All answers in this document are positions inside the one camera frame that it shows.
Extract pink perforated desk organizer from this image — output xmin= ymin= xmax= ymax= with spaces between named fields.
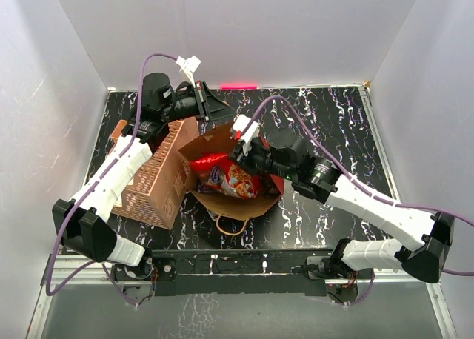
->
xmin=112 ymin=117 xmax=199 ymax=230

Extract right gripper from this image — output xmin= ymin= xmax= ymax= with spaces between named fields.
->
xmin=228 ymin=135 xmax=296 ymax=181

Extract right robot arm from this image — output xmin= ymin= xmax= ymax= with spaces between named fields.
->
xmin=230 ymin=127 xmax=454 ymax=283

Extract assorted wrapped candies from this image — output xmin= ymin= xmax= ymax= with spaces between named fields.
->
xmin=196 ymin=181 xmax=218 ymax=195

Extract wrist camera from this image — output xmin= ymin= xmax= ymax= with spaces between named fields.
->
xmin=176 ymin=56 xmax=201 ymax=87
xmin=230 ymin=114 xmax=260 ymax=155

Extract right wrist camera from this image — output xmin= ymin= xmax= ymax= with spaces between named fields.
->
xmin=230 ymin=114 xmax=260 ymax=155

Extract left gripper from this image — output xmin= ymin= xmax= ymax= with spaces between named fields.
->
xmin=160 ymin=81 xmax=236 ymax=124

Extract red candy bag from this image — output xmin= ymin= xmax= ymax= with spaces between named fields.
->
xmin=190 ymin=152 xmax=262 ymax=199

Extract pink tape strip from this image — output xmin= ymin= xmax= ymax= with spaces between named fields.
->
xmin=220 ymin=83 xmax=258 ymax=90

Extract aluminium frame rail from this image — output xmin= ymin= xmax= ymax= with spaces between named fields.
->
xmin=359 ymin=81 xmax=458 ymax=338

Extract red paper bag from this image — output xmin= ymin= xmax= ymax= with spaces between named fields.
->
xmin=178 ymin=123 xmax=284 ymax=236

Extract black front base bar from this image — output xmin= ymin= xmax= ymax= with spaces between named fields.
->
xmin=112 ymin=249 xmax=370 ymax=302

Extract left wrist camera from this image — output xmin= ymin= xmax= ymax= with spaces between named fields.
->
xmin=176 ymin=56 xmax=201 ymax=87

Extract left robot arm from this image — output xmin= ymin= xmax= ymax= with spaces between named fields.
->
xmin=52 ymin=73 xmax=234 ymax=279

